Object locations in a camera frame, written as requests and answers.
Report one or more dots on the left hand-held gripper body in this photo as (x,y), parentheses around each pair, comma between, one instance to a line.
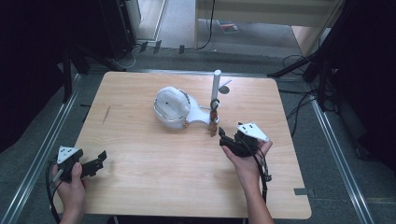
(67,154)

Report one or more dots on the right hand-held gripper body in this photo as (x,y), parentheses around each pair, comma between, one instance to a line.
(250,130)

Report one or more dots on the white stand with post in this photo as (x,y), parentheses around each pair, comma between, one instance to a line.
(216,84)

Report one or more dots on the person's left hand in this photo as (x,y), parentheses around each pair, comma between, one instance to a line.
(73,194)

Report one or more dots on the person's right hand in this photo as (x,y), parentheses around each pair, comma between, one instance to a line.
(247,169)

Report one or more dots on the white dome-shaped object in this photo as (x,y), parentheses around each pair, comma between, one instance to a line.
(171,104)

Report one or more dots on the black tripod leg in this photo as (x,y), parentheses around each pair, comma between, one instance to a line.
(289,67)

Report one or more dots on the black metal stand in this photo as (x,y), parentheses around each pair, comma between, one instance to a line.
(66,77)

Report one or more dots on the grey tape piece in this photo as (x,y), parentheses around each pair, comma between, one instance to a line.
(301,191)

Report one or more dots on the dark curtain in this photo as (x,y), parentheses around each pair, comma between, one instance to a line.
(25,62)

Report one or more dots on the red and black book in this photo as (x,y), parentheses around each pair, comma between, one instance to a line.
(229,27)

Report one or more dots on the light wooden desk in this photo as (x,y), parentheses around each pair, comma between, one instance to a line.
(264,14)

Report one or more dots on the black cabinet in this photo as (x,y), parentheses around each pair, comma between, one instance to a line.
(118,28)

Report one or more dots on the black curtain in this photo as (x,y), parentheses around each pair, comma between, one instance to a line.
(364,62)

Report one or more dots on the metal floor rail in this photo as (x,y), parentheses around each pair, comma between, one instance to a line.
(41,149)
(186,72)
(343,168)

